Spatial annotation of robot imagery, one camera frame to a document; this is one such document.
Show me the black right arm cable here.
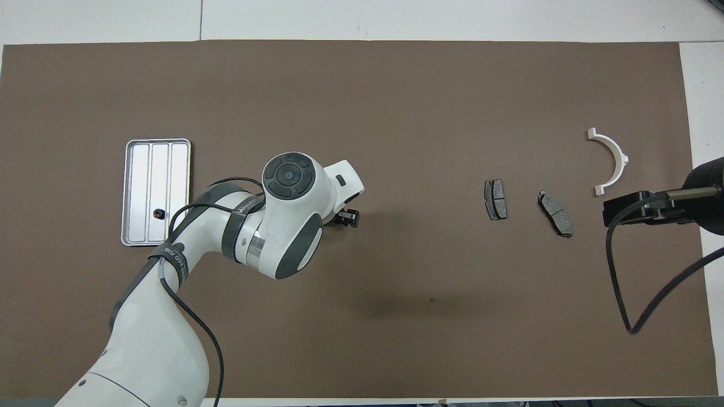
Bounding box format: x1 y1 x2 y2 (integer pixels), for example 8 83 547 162
604 191 724 336

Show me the brown table mat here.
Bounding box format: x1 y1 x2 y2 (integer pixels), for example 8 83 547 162
0 40 720 400

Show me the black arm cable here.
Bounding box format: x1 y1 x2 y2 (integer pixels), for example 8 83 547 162
158 176 266 407
604 191 724 336

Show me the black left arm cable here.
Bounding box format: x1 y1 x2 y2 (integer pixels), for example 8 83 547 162
158 176 266 407

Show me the silver metal tray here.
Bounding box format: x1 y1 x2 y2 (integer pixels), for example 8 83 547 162
120 138 192 248

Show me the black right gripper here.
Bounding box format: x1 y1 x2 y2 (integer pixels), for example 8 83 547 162
602 157 724 237

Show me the white curved plastic bracket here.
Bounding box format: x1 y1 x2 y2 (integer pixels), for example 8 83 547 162
587 127 630 198

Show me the rectangular grey brake pad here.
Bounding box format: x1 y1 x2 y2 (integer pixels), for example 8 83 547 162
484 179 508 222

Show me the curved grey brake pad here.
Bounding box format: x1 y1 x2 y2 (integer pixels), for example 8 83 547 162
537 190 574 239

